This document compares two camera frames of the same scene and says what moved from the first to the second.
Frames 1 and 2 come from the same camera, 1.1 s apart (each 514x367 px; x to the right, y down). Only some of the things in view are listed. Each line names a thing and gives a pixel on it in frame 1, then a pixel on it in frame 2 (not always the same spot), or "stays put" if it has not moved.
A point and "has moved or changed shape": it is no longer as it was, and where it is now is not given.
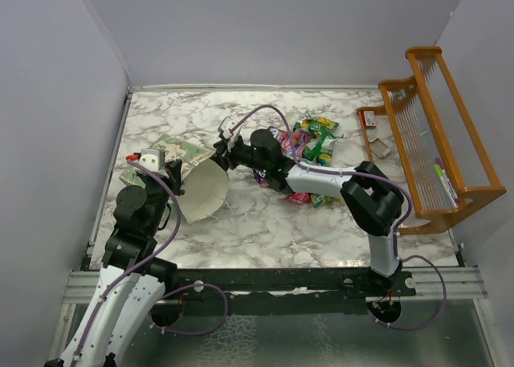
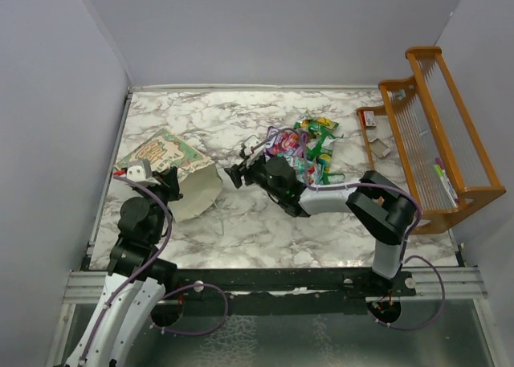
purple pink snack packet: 292,144 stays put
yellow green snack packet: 318,128 stays put
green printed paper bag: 205,180 has moved or changed shape
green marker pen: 441,174 stays put
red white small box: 369,117 stays put
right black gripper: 224,153 → 235,173
